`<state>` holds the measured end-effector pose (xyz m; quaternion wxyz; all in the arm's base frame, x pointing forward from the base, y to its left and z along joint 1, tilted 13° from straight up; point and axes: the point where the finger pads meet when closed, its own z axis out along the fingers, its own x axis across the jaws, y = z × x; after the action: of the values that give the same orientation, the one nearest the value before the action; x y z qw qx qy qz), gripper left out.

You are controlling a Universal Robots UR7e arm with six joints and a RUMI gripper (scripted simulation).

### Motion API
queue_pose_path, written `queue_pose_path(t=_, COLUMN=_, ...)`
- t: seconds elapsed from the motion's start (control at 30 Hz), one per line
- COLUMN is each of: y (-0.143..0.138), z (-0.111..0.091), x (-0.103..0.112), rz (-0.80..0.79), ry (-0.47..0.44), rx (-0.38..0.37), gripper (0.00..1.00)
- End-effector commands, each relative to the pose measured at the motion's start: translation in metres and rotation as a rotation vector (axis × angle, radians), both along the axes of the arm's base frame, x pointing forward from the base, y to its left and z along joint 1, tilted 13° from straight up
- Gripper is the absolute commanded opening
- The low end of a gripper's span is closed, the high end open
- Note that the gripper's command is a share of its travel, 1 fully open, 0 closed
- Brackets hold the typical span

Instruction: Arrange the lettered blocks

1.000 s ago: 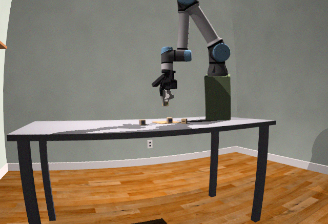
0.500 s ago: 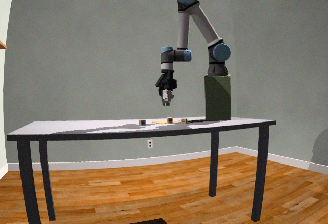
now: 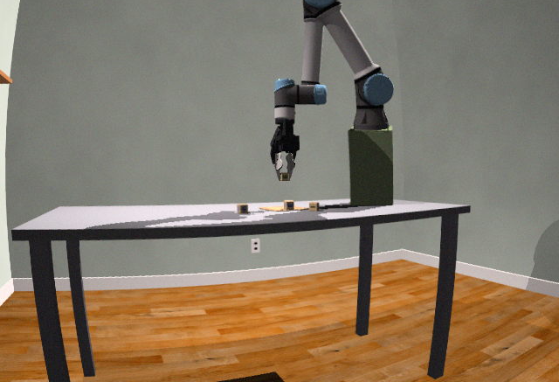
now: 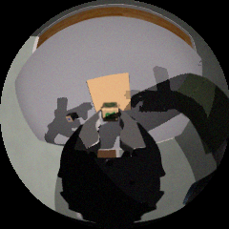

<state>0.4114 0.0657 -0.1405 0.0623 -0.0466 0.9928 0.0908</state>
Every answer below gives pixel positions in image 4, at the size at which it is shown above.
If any tan square mat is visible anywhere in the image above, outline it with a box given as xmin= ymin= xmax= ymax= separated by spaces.
xmin=87 ymin=73 xmax=131 ymax=112

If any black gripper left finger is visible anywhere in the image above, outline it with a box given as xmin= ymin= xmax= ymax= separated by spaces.
xmin=57 ymin=109 xmax=102 ymax=178

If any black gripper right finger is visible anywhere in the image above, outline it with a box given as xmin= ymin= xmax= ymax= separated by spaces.
xmin=118 ymin=109 xmax=165 ymax=177

